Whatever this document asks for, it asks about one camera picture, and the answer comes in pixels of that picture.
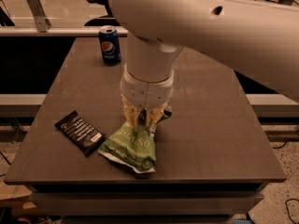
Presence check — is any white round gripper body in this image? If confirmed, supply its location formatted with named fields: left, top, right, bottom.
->
left=120, top=67, right=174, bottom=108

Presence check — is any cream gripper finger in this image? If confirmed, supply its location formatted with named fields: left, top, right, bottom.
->
left=121, top=95, right=144, bottom=129
left=146, top=102, right=168, bottom=132

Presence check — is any green jalapeno chip bag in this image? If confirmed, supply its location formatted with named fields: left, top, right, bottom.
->
left=98, top=105, right=172, bottom=174

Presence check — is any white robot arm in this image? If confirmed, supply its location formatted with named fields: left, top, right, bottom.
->
left=108, top=0, right=299, bottom=128

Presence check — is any black rxbar chocolate bar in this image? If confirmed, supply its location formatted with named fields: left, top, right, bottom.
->
left=55, top=111, right=105, bottom=157

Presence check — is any blue pepsi can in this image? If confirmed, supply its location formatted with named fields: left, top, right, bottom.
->
left=98, top=25, right=121, bottom=65

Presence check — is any black office chair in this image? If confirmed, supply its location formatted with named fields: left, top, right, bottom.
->
left=85, top=0, right=120, bottom=26

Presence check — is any grey table base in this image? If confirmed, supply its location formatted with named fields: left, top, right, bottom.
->
left=30, top=186, right=263, bottom=220

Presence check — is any left metal rail bracket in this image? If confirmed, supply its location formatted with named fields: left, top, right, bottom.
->
left=26, top=0, right=51, bottom=33

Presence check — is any black floor cable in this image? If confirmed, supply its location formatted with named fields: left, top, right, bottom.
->
left=271, top=138, right=299, bottom=224

